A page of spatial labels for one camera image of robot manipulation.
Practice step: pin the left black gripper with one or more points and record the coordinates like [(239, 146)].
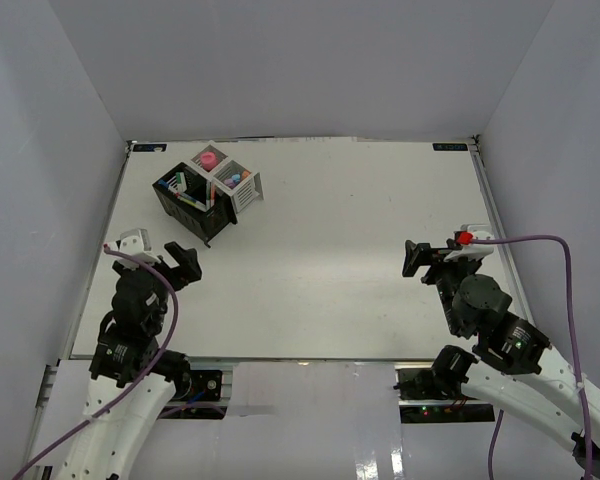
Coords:
[(188, 268)]

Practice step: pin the left black table label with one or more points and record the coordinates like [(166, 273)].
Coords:
[(149, 148)]

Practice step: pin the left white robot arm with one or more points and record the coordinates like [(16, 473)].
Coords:
[(133, 374)]

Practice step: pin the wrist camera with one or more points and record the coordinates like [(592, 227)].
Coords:
[(466, 243), (134, 243)]

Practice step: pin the black table label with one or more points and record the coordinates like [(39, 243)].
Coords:
[(149, 148), (449, 147)]

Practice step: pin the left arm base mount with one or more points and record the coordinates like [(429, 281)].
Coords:
[(205, 399)]

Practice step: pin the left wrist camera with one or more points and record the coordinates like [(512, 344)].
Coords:
[(134, 243)]

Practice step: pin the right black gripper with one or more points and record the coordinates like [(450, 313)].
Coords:
[(416, 254)]

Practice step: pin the right black table label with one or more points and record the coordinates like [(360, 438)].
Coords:
[(449, 147)]

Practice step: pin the black two-slot pen holder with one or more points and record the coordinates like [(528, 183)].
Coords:
[(204, 225)]

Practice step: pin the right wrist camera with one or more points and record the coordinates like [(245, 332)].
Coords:
[(466, 243)]

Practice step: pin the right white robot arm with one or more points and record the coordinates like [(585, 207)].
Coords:
[(513, 365)]

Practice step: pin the white two-slot pen holder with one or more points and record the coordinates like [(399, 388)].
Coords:
[(241, 184)]

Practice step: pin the yellow gel pen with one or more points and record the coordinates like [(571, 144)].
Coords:
[(192, 203)]

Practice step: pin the pink-capped glue bottle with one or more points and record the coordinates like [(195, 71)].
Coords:
[(208, 160)]

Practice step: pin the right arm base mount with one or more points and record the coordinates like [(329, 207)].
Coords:
[(422, 403)]

